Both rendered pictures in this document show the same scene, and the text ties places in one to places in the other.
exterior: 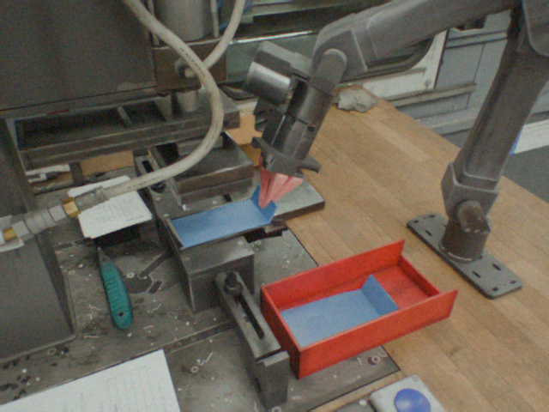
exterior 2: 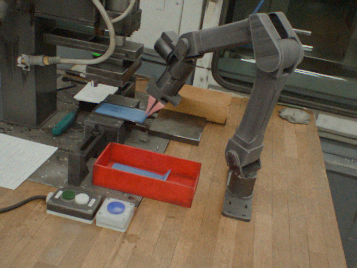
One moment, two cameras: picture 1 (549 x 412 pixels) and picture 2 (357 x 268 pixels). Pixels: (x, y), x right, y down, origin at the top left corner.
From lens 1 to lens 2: 68 cm
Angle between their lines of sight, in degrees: 28
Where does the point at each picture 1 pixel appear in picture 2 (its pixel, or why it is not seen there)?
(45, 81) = (54, 7)
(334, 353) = (113, 181)
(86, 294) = (56, 119)
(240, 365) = not seen: hidden behind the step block
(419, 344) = (160, 206)
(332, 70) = (180, 48)
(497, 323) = (211, 223)
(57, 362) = (23, 132)
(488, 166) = (245, 133)
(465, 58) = not seen: outside the picture
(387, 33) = (207, 38)
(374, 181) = not seen: hidden behind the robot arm
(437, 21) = (227, 39)
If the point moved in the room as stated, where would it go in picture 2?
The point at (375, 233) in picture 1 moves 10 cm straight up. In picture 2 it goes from (207, 166) to (214, 135)
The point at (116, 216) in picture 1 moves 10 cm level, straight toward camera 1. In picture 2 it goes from (93, 97) to (79, 109)
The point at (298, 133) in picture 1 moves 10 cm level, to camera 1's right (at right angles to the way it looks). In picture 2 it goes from (166, 78) to (197, 91)
